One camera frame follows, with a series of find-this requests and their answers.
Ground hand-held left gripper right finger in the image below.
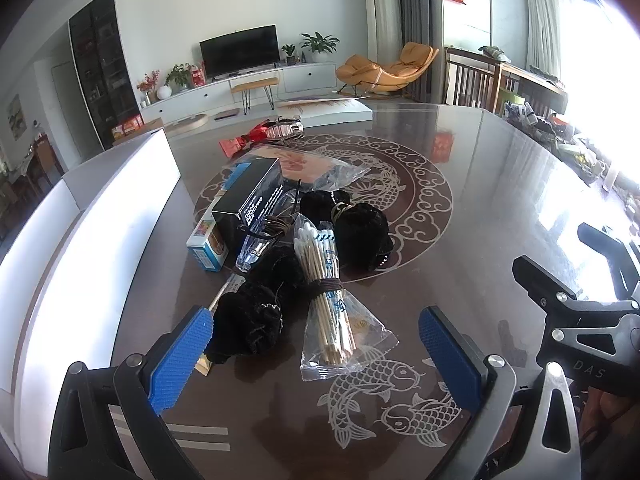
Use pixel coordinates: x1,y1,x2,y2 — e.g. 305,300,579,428
418,305,585,480

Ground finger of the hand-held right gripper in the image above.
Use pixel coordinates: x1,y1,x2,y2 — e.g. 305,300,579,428
576,222,640,303
512,255,580,307

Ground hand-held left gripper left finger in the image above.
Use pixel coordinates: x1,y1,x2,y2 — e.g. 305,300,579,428
47,305,216,480

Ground black fluffy hair tie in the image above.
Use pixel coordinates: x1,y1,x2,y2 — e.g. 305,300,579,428
206,281,285,367
299,189,357,227
249,244,307,303

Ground paper-wrapped wooden sticks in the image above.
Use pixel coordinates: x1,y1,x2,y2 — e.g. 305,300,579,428
197,274,247,377

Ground blue white small box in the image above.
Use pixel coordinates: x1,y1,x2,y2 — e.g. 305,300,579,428
186,217,231,274

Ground clear plastic packet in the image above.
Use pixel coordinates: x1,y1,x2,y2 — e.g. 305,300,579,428
234,187,302,274

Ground black drawstring pouch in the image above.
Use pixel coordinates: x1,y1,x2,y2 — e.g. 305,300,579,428
332,204,396,272

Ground bag of cotton swabs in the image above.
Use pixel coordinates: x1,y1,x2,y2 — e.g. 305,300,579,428
292,212,401,384

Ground white cardboard box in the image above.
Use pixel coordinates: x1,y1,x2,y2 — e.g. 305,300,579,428
0,127,182,413

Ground black product box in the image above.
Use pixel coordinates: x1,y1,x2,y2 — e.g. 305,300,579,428
211,157,287,257

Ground pile of table clutter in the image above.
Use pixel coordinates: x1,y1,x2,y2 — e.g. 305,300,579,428
502,99,640,203

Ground wooden side table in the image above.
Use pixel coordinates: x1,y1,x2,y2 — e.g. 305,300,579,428
494,59,572,117

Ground wooden slatted chair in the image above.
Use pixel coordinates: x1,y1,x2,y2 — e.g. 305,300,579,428
444,47,502,112

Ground red packet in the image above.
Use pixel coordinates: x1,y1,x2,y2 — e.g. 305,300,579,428
244,120,277,144
218,137,252,159

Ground green bundle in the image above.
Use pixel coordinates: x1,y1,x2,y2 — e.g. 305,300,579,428
477,45,511,64

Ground round wooden board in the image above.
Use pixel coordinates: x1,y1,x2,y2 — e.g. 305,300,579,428
166,113,209,136

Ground clear bag with brown card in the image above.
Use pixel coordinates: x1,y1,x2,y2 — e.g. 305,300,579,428
229,142,372,197

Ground white curtain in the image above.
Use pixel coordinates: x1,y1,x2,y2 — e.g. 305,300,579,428
522,0,587,82

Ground red boxes on floor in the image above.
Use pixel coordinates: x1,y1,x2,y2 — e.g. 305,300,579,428
110,114,145,141

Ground dark wooden chair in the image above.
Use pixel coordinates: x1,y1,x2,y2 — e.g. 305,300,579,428
24,132,66,187

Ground orange rocking chair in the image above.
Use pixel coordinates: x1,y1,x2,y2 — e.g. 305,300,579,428
334,41,440,97

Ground white flat carton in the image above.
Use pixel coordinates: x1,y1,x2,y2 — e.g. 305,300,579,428
276,97,374,129

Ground bushy potted green plant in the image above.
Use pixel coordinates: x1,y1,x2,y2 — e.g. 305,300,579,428
164,62,194,94

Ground wooden bench with metal legs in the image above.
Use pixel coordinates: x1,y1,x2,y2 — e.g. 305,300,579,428
229,70,280,114

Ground grey curtain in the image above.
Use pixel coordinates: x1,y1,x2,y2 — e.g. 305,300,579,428
394,0,434,102

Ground black display cabinet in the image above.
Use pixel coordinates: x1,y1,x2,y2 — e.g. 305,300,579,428
68,0,144,152

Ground white television cabinet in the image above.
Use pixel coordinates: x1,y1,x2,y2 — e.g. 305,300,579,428
139,62,339,122

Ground covered standing air conditioner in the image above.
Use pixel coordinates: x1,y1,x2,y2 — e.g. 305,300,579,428
360,0,404,62

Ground black flat television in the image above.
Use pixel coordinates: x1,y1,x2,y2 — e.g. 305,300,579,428
199,24,281,81

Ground large potted green plant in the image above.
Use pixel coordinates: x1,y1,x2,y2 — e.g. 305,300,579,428
299,32,341,64

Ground framed wall painting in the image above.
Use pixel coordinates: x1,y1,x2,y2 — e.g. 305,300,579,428
7,93,27,142

